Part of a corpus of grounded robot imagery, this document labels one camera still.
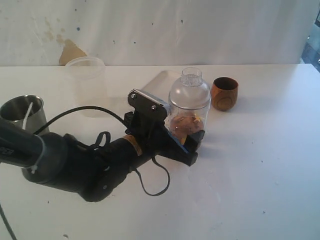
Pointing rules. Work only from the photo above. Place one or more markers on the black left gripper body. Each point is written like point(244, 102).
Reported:
point(146, 136)

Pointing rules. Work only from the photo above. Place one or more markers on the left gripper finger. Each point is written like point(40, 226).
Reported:
point(193, 141)
point(174, 150)

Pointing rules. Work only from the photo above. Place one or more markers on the clear plastic tumbler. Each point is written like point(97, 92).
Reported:
point(200, 112)

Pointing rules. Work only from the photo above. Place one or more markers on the clear dome lid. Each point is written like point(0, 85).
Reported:
point(190, 91)

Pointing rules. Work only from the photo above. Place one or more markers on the brown wooden cup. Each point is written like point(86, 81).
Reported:
point(224, 93)

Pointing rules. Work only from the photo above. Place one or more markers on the stainless steel cup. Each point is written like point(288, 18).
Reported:
point(27, 113)

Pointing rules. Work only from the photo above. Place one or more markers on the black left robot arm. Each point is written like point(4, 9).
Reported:
point(93, 171)

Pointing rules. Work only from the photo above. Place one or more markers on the white rectangular tray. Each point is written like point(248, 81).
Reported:
point(161, 84)

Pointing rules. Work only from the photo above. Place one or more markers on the translucent plastic container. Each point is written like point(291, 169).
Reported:
point(88, 76)

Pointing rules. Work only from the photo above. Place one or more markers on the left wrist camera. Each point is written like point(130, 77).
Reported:
point(148, 108)

